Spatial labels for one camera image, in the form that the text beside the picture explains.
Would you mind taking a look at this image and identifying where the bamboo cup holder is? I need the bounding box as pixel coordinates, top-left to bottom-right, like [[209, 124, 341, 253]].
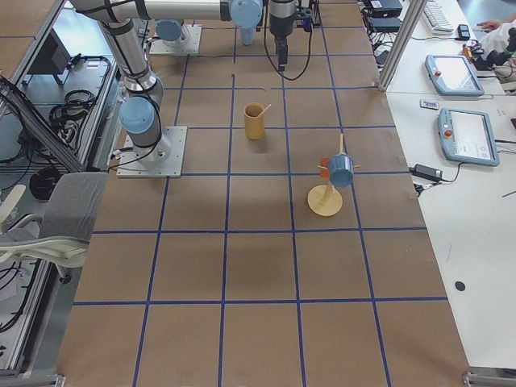
[[243, 102, 264, 139]]

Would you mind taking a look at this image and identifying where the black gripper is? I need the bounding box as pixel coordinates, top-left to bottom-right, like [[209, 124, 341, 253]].
[[275, 35, 289, 73]]

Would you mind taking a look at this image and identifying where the light blue plastic cup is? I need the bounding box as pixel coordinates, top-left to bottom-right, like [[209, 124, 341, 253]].
[[239, 27, 256, 46]]

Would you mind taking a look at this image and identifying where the blue cup on stand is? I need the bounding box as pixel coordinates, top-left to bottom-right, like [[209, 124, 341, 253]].
[[327, 153, 354, 188]]

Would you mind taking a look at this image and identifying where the teach pendant far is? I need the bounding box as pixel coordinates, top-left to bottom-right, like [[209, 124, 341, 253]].
[[425, 55, 485, 97]]

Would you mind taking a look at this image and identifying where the pink chopstick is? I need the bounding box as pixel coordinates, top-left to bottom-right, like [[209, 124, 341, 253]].
[[256, 104, 272, 118]]

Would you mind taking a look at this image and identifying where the black power adapter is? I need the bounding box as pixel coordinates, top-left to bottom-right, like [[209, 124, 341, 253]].
[[409, 164, 443, 183]]

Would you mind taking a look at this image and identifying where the aluminium frame post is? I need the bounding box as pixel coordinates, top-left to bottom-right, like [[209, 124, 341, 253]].
[[377, 0, 427, 92]]

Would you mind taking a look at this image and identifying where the grey office chair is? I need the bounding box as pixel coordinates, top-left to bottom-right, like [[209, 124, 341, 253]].
[[1, 172, 108, 283]]

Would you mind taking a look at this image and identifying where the orange cup on stand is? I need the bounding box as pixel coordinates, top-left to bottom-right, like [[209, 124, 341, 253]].
[[318, 157, 330, 180]]

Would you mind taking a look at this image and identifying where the teach pendant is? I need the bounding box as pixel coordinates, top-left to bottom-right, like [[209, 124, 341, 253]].
[[425, 55, 485, 97], [438, 108, 500, 167]]

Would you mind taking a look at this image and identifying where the wooden cup tree stand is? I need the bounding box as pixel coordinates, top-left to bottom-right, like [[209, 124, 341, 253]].
[[307, 133, 358, 217]]

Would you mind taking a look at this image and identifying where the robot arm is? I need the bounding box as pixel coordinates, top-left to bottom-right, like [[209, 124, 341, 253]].
[[155, 19, 189, 46], [73, 1, 298, 177]]

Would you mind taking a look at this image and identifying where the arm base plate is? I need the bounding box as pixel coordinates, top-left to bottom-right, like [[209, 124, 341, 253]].
[[116, 126, 188, 178], [148, 24, 202, 56]]

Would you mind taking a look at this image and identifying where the teach pendant near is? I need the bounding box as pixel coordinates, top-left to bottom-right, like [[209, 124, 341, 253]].
[[438, 108, 500, 167]]

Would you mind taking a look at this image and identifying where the black braided cable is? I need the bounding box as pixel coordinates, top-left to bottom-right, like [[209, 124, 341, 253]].
[[263, 23, 314, 80]]

